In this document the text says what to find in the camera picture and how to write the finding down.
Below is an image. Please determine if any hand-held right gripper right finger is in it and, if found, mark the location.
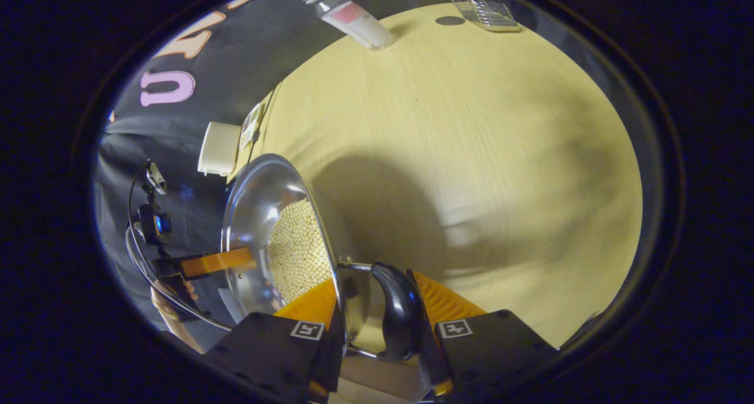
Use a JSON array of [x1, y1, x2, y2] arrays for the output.
[[406, 269, 560, 401]]

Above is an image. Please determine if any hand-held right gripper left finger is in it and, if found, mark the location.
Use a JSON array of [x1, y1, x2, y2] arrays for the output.
[[203, 277, 349, 404]]

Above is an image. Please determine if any stainless steel pot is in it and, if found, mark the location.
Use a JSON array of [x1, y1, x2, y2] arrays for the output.
[[221, 154, 425, 361]]

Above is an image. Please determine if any pile of soybeans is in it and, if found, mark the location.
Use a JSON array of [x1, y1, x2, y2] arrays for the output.
[[268, 198, 334, 305]]

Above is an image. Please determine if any cream white plastic box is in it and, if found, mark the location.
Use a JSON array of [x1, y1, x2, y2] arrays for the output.
[[197, 121, 243, 177]]

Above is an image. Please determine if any compartment seasoning tray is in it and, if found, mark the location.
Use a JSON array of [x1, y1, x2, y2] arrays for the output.
[[239, 102, 266, 152]]

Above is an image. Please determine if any small bottle with pink label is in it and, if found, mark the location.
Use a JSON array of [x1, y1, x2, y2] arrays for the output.
[[303, 0, 397, 51]]

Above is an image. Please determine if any clear glass cup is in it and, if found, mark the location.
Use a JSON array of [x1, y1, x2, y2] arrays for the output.
[[446, 0, 522, 33]]

